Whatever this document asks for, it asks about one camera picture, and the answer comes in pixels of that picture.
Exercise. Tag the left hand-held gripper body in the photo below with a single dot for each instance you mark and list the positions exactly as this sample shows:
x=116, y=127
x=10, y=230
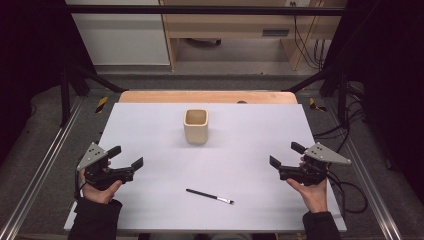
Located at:
x=96, y=173

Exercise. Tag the aluminium floor rail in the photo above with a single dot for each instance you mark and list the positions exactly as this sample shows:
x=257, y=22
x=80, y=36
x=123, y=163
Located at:
x=370, y=180
x=36, y=173

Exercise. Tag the light wooden desk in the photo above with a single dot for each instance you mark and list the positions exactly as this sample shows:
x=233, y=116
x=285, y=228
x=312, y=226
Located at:
x=233, y=23

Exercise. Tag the grey desk label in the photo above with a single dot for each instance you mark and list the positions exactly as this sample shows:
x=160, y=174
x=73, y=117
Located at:
x=275, y=32

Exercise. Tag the black curtain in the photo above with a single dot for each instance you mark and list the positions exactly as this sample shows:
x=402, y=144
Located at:
x=390, y=66
x=30, y=50

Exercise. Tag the beige square cup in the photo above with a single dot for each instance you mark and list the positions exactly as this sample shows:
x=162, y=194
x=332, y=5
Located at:
x=196, y=131

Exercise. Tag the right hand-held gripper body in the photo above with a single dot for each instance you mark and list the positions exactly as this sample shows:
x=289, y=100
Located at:
x=313, y=171

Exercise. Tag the person's right hand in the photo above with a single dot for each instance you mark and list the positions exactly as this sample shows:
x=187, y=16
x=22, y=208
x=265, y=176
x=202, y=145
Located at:
x=315, y=196

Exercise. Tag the white table mat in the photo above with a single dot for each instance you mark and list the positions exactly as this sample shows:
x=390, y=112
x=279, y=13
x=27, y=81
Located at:
x=213, y=166

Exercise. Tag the wooden table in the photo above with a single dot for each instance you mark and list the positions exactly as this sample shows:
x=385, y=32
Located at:
x=200, y=96

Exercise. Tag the black metal stand strut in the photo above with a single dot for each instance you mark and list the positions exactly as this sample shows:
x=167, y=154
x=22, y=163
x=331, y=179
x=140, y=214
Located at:
x=320, y=78
x=100, y=80

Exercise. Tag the black pen with silver tip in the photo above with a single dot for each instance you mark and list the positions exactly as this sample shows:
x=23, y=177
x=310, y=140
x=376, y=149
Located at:
x=208, y=195

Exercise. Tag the person's left hand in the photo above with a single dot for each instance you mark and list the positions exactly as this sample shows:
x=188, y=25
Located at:
x=98, y=195

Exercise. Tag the black horizontal frame bar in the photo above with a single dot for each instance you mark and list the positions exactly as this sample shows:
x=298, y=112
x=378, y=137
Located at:
x=200, y=10

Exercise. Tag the white cabinet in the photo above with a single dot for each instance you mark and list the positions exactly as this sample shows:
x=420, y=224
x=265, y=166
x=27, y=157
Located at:
x=123, y=36

